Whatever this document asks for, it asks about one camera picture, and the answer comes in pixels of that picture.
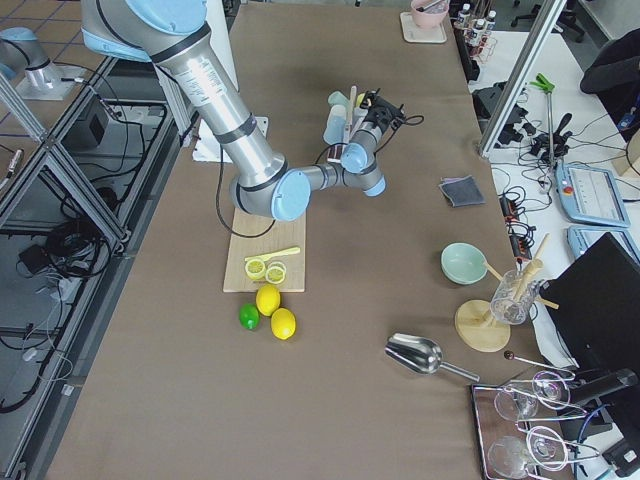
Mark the yellow plastic knife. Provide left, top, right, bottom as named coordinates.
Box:
left=244, top=246, right=301, bottom=262

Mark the pink bowl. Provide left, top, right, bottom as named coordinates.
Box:
left=410, top=0, right=449, bottom=29

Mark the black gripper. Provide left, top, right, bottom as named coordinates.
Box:
left=359, top=90, right=406, bottom=134

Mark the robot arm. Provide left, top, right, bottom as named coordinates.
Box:
left=81, top=1, right=406, bottom=221
left=1, top=27, right=72, bottom=101

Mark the wooden mug tree stand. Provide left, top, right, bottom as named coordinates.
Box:
left=455, top=234, right=559, bottom=352

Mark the white tray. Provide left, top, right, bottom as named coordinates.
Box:
left=400, top=12, right=447, bottom=44

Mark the green bowl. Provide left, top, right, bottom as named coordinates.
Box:
left=440, top=242, right=487, bottom=285

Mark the metal grabber rod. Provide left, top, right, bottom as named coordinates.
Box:
left=532, top=73, right=555, bottom=171

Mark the aluminium frame post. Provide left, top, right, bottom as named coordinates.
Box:
left=478, top=0, right=566, bottom=160

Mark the grey cloth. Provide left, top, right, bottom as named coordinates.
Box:
left=439, top=175, right=485, bottom=208

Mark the light blue cup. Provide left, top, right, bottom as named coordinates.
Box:
left=323, top=104, right=346, bottom=145

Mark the glass mug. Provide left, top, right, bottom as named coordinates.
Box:
left=490, top=270, right=539, bottom=325

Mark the wire glass rack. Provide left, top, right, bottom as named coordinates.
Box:
left=470, top=377, right=601, bottom=479

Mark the blue teach pendant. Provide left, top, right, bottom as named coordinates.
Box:
left=555, top=163, right=631, bottom=228
left=567, top=225, right=612, bottom=259

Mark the wooden cutting board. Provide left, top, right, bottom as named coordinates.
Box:
left=222, top=207, right=307, bottom=294

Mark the metal scoop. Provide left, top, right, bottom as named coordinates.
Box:
left=385, top=333, right=480, bottom=383

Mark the wine glass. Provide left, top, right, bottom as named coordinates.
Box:
left=531, top=371, right=570, bottom=411
left=526, top=426, right=569, bottom=471
left=494, top=389, right=538, bottom=422

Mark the green lime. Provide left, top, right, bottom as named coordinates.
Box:
left=238, top=303, right=260, bottom=330

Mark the yellow lemon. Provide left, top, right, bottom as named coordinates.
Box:
left=256, top=284, right=281, bottom=317
left=271, top=308, right=297, bottom=340

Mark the lemon slice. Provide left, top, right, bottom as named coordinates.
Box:
left=264, top=261, right=287, bottom=285
left=244, top=258, right=266, bottom=281

